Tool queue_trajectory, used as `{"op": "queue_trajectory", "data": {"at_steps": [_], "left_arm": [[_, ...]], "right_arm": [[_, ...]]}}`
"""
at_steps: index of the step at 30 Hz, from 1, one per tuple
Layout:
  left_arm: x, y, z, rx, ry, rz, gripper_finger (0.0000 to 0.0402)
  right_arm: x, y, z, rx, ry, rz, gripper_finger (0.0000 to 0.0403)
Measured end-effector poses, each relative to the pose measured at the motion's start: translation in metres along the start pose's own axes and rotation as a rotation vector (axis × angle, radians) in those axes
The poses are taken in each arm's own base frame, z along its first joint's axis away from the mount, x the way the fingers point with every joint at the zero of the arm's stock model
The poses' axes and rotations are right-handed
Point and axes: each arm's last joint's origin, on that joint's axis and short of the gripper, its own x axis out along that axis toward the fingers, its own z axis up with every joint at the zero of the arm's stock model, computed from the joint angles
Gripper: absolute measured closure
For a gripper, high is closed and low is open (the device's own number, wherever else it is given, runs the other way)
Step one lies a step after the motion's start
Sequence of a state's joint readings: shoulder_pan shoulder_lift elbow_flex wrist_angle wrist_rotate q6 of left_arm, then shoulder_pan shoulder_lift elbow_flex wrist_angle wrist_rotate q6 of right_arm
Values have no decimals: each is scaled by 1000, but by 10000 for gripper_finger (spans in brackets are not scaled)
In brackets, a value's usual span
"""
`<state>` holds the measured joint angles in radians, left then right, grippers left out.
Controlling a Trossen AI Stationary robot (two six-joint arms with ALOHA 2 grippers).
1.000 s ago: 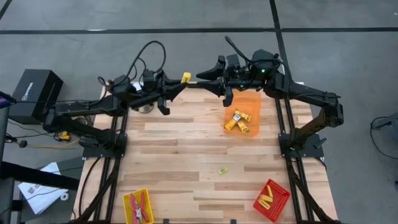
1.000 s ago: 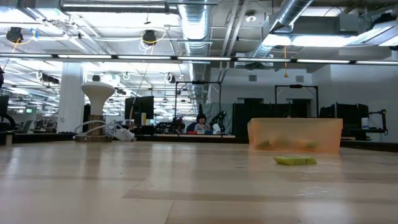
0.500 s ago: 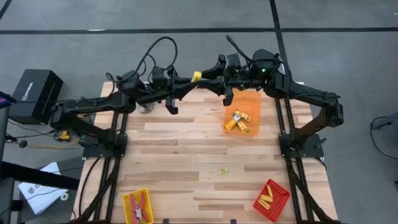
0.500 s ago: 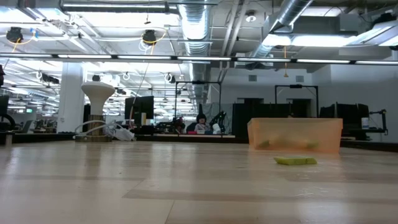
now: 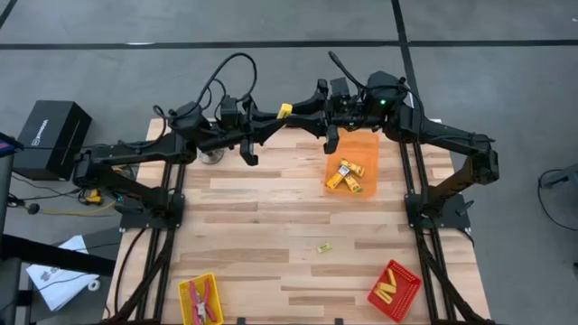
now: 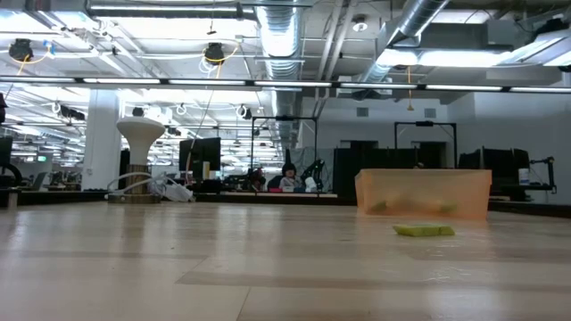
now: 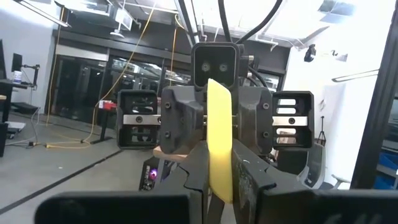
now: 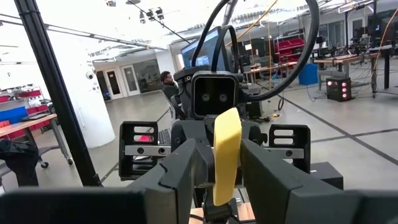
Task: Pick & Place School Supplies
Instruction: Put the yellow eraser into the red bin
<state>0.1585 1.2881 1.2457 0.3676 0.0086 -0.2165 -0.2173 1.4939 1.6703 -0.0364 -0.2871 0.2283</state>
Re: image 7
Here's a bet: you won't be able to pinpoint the grey office chair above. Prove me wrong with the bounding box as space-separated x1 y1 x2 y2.
297 142 327 190

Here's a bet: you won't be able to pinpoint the blue storage bins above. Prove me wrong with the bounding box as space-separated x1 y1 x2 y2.
373 152 398 190

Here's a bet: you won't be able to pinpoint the red box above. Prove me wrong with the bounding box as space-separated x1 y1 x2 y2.
98 100 118 111

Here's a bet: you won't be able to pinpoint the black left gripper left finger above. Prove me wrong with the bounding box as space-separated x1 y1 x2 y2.
179 140 210 224

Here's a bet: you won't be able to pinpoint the large yellow wedge eraser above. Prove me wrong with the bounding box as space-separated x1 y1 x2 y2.
206 78 234 205

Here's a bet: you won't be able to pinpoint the small black monitor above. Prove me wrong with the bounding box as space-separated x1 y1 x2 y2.
11 52 24 73

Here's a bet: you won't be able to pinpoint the yellow hanging cable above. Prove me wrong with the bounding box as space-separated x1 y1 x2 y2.
45 0 158 150

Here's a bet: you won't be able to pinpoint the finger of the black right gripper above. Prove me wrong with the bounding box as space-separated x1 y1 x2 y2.
160 85 208 154
233 86 275 156

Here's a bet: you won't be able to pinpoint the black computer tower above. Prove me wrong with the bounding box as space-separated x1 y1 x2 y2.
139 156 170 192

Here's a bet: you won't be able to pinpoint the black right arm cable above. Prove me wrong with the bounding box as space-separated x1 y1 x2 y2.
217 0 233 44
236 0 284 45

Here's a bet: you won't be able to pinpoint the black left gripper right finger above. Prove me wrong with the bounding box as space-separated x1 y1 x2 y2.
231 139 309 224

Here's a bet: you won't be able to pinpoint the wooden table top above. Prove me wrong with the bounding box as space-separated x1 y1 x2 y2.
152 145 191 164

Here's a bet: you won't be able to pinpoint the black tripod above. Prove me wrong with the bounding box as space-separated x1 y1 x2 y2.
317 115 327 147

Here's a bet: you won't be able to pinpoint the black floor stand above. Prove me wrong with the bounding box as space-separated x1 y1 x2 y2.
90 108 113 145

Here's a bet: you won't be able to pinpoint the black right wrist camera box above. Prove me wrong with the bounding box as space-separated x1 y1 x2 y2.
190 42 241 91

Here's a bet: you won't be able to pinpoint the black security camera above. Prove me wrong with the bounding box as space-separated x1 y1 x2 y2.
303 43 318 63

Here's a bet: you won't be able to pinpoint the black desk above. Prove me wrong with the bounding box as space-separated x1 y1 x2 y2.
0 79 29 125

